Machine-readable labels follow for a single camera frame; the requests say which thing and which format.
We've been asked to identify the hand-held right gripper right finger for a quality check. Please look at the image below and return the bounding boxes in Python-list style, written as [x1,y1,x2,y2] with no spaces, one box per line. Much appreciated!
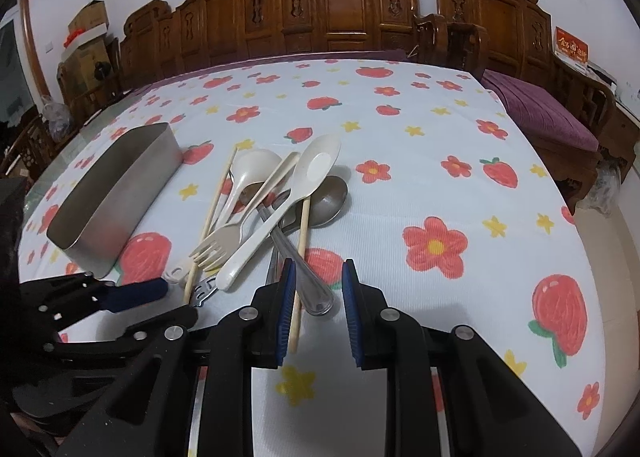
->
[341,258,581,457]

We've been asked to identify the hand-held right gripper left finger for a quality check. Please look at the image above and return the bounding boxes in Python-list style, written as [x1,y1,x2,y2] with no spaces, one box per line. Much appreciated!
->
[60,259,297,457]

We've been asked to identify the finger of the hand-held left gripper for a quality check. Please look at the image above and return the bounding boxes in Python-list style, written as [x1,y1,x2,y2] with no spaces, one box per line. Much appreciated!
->
[45,306,199,369]
[20,272,170,322]

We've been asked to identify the metal fork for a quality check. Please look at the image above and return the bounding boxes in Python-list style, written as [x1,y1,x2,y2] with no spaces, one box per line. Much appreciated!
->
[239,189,335,316]

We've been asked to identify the wooden chopstick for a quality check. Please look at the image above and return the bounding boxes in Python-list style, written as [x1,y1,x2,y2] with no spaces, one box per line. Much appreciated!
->
[289,196,311,355]
[182,146,239,305]

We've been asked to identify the small metal spoon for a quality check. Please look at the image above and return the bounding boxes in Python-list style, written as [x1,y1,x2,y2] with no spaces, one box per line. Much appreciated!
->
[265,189,303,285]

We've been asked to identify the cream plastic fork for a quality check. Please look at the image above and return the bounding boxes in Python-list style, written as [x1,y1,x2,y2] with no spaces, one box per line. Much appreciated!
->
[190,152,302,272]

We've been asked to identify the large metal spoon cutout handle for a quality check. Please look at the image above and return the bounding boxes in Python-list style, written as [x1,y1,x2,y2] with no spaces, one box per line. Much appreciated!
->
[191,176,349,309]

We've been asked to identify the steel utensil container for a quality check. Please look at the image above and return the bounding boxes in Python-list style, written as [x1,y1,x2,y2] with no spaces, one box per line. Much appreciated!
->
[46,123,183,280]

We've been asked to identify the white ceramic spoon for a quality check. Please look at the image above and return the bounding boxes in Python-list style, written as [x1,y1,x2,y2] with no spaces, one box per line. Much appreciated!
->
[162,149,282,284]

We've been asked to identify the cream plastic rice spoon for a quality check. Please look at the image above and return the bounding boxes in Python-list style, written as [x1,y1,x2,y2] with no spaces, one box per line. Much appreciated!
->
[216,133,342,292]

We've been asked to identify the dark wooden chair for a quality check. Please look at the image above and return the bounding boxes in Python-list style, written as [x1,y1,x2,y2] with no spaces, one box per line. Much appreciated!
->
[0,112,58,182]

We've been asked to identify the grey plastic bag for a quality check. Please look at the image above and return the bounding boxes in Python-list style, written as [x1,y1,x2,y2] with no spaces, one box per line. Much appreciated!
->
[41,96,76,138]

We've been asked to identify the large cardboard box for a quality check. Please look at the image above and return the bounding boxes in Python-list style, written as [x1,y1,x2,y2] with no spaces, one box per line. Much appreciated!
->
[57,34,122,105]

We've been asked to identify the purple bench cushion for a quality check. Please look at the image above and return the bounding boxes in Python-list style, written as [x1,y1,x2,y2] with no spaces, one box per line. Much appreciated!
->
[195,48,408,75]

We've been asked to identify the small cardboard box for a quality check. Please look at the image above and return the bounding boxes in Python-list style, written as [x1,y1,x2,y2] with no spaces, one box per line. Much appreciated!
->
[67,1,109,40]

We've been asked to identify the purple armchair cushion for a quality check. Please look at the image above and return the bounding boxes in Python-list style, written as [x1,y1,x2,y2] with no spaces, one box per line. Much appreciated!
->
[481,68,601,152]

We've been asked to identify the clear plastic bag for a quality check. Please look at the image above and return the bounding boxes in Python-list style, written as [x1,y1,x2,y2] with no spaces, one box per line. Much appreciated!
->
[587,159,623,215]

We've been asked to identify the carved wooden bench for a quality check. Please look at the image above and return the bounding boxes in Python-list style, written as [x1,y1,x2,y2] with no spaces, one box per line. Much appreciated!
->
[117,0,448,90]

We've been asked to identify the red desk calendar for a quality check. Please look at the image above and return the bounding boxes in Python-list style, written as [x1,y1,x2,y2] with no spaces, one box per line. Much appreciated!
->
[554,27,590,68]

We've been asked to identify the carved wooden armchair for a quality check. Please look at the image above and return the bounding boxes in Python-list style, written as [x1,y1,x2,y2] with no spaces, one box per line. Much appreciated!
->
[435,0,640,208]

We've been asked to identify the white box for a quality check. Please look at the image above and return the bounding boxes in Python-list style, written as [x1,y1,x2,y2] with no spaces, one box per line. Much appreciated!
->
[586,63,620,88]

